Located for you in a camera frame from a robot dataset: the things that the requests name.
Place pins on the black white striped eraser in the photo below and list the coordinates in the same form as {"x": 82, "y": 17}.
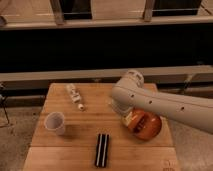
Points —
{"x": 102, "y": 150}

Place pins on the dark item in bowl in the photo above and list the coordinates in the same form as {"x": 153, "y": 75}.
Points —
{"x": 140, "y": 125}

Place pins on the white tube bottle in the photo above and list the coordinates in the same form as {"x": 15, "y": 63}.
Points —
{"x": 75, "y": 96}

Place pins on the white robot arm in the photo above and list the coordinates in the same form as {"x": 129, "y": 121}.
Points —
{"x": 129, "y": 92}

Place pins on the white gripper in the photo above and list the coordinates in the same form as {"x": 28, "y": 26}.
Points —
{"x": 129, "y": 119}

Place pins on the white ceramic cup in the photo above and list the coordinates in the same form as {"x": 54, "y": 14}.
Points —
{"x": 55, "y": 122}

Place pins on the orange bowl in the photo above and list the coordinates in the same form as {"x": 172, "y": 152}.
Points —
{"x": 152, "y": 127}

